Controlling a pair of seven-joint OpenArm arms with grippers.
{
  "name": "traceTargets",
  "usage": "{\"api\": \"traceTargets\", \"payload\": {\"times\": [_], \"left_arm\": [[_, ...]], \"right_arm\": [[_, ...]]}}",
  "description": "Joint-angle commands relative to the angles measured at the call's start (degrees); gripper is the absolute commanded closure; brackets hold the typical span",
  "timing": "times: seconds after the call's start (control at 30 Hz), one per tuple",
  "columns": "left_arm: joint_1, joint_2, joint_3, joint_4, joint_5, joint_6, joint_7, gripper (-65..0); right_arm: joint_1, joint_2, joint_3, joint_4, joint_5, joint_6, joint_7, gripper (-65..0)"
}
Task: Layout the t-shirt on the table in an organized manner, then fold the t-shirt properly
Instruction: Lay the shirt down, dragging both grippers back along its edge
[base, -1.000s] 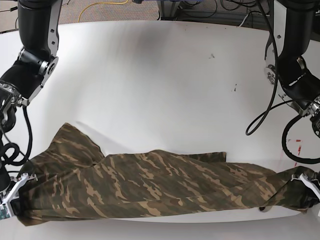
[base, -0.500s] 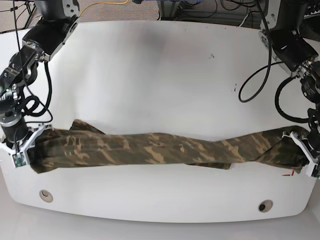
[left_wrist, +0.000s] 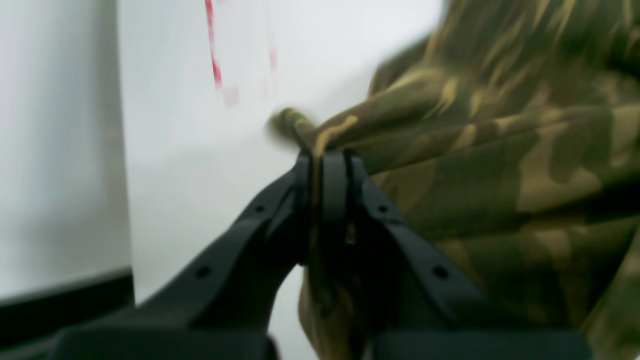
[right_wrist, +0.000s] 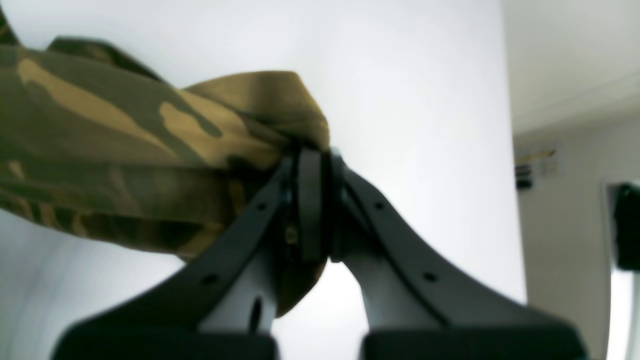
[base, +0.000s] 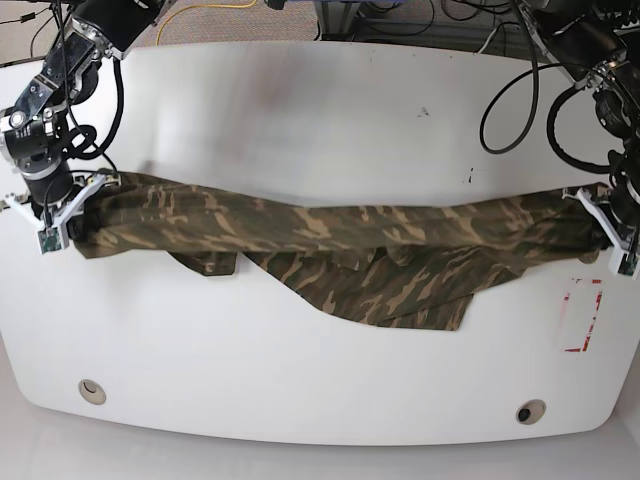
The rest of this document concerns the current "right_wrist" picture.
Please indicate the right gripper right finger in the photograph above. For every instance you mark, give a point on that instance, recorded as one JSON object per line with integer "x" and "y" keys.
{"x": 419, "y": 305}

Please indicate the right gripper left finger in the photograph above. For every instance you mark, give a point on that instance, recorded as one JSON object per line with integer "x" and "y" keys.
{"x": 222, "y": 305}

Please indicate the camouflage t-shirt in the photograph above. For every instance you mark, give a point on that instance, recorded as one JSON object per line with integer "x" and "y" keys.
{"x": 96, "y": 145}

